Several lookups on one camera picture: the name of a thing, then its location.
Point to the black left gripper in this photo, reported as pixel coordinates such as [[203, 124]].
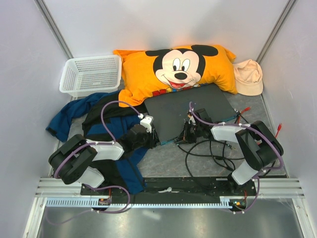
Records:
[[153, 140]]

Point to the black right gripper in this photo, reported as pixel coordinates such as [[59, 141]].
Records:
[[184, 138]]

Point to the dark grey network switch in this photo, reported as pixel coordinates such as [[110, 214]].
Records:
[[170, 110]]

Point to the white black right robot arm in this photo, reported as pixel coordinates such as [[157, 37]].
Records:
[[257, 144]]

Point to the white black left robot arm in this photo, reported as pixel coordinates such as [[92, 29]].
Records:
[[73, 161]]

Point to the blue and black jacket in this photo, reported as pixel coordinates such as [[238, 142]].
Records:
[[105, 120]]

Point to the orange Mickey Mouse pillow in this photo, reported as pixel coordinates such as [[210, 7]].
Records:
[[153, 73]]

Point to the white plastic mesh basket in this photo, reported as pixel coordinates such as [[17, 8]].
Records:
[[82, 77]]

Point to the beige bucket hat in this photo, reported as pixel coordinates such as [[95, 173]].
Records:
[[248, 78]]

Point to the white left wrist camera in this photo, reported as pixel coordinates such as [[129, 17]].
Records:
[[147, 122]]

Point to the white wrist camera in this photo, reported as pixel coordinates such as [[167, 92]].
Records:
[[147, 122], [191, 119]]

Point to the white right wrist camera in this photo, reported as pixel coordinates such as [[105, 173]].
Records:
[[191, 119]]

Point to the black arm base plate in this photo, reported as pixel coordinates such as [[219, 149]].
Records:
[[183, 190]]

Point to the aluminium frame rail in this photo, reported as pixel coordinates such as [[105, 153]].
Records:
[[264, 187]]

